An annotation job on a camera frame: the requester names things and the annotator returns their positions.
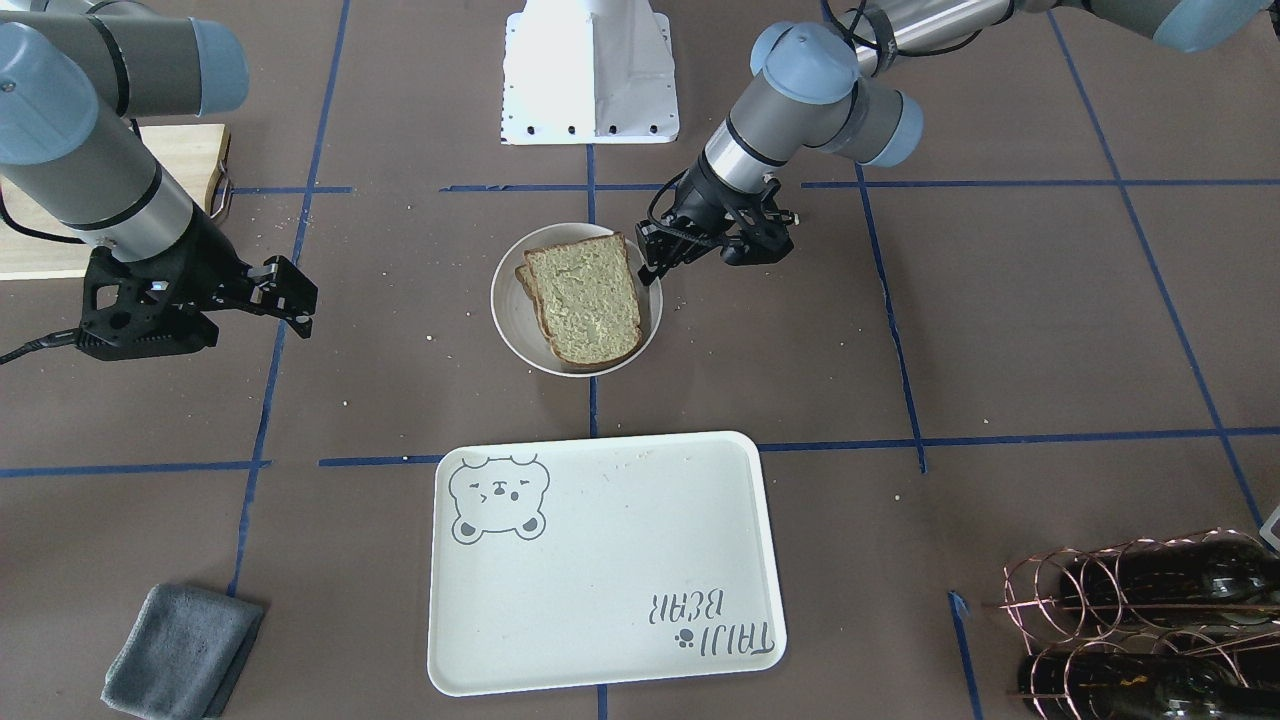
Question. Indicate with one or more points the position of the green wine bottle front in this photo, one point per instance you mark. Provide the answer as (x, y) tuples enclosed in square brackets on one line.
[(1100, 685)]

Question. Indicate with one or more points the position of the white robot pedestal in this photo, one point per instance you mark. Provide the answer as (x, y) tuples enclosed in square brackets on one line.
[(579, 72)]

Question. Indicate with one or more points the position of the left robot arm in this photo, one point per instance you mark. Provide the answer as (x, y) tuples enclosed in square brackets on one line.
[(814, 85)]

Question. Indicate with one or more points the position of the green wine bottle middle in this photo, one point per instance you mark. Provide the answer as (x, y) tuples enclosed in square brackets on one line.
[(1218, 582)]

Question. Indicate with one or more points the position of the copper wire bottle rack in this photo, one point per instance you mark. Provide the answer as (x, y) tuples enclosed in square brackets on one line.
[(1031, 600)]

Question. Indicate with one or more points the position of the white round plate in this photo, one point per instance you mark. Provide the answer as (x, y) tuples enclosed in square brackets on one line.
[(514, 315)]

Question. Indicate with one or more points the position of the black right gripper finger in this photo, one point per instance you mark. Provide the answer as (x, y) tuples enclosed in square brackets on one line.
[(303, 330), (287, 292)]

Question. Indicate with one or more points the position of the bread slice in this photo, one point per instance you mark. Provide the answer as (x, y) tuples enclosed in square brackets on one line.
[(588, 297), (524, 276)]

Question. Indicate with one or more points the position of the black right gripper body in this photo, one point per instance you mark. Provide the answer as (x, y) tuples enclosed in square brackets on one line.
[(204, 262)]

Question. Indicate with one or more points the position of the wooden cutting board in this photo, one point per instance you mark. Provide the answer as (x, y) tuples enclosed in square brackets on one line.
[(185, 163)]

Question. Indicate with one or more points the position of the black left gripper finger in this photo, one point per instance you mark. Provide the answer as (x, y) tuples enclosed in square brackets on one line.
[(661, 243), (652, 272)]

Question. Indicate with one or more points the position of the grey folded cloth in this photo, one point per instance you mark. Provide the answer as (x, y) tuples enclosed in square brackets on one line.
[(184, 656)]

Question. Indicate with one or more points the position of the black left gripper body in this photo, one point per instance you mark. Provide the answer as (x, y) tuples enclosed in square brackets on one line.
[(703, 199)]

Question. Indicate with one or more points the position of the white bear tray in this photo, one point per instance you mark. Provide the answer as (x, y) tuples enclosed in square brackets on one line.
[(601, 561)]

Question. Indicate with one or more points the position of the green wine bottle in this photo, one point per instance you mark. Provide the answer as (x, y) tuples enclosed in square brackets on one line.
[(1218, 582), (1100, 685)]

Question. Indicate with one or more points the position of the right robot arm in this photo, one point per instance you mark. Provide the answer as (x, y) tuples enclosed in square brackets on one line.
[(75, 75)]

